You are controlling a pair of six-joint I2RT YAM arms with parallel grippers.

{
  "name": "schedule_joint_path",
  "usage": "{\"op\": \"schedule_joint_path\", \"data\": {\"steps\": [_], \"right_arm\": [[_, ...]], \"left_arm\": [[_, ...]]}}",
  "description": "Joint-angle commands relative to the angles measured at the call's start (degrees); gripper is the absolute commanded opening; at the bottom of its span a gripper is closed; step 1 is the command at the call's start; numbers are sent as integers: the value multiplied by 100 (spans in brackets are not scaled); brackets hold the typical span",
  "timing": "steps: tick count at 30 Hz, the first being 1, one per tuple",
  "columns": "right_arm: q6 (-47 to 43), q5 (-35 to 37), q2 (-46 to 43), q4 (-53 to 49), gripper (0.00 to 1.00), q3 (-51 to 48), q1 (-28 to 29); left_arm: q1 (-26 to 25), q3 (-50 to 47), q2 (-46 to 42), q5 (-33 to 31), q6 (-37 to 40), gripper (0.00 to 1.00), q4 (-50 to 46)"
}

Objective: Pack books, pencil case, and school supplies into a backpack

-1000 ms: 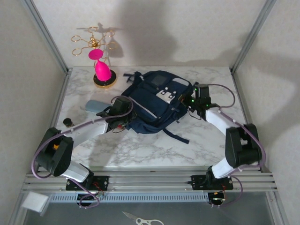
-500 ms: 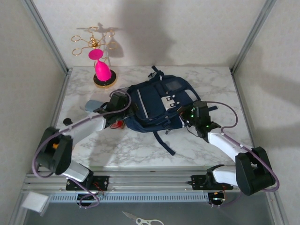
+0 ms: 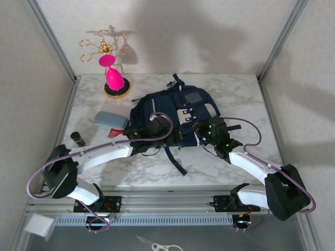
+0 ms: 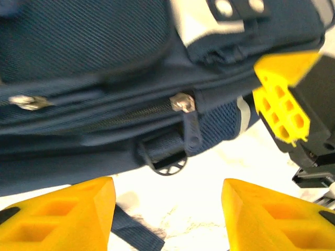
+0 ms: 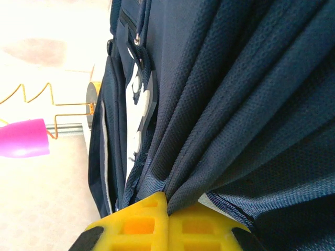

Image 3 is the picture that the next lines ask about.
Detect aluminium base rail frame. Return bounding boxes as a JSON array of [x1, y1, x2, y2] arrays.
[[23, 184, 311, 218]]

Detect small red packet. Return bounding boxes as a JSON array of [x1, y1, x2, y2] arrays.
[[107, 128, 124, 138]]

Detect gold wire glass rack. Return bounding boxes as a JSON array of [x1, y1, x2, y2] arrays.
[[80, 29, 131, 99]]

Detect grey-blue pencil case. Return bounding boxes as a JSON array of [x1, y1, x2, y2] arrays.
[[94, 111, 129, 129]]

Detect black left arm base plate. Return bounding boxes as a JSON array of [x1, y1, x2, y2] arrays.
[[73, 196, 122, 213]]

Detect grey slotted cable duct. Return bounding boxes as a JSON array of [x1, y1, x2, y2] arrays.
[[56, 215, 233, 227]]

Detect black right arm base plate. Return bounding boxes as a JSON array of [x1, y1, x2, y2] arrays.
[[213, 195, 236, 212]]

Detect dark cylindrical tube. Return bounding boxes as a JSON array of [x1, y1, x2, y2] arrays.
[[70, 131, 86, 147]]

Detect navy blue backpack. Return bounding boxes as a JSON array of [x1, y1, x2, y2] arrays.
[[129, 73, 242, 176]]

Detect pink plastic wine glass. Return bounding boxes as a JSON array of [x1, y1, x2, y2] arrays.
[[98, 54, 125, 92]]

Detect aluminium frame post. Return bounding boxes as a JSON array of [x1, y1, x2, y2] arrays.
[[258, 0, 309, 82], [23, 0, 81, 82]]

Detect white-handled scissors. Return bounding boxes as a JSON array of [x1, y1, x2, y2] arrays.
[[136, 235, 184, 251]]

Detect white square box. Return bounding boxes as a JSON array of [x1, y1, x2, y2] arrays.
[[24, 213, 55, 241]]

